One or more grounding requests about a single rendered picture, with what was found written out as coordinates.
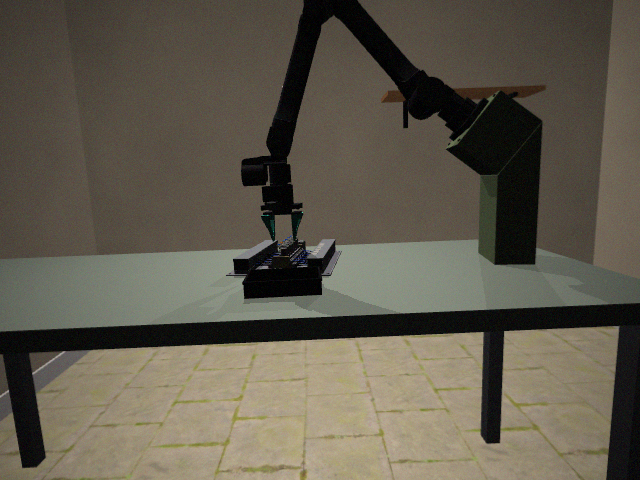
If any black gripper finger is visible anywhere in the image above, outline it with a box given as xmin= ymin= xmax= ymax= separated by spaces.
xmin=291 ymin=212 xmax=303 ymax=241
xmin=261 ymin=214 xmax=275 ymax=241

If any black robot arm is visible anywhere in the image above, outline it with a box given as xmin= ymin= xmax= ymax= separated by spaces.
xmin=241 ymin=0 xmax=489 ymax=211

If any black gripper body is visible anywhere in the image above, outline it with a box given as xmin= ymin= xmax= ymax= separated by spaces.
xmin=261 ymin=184 xmax=303 ymax=215

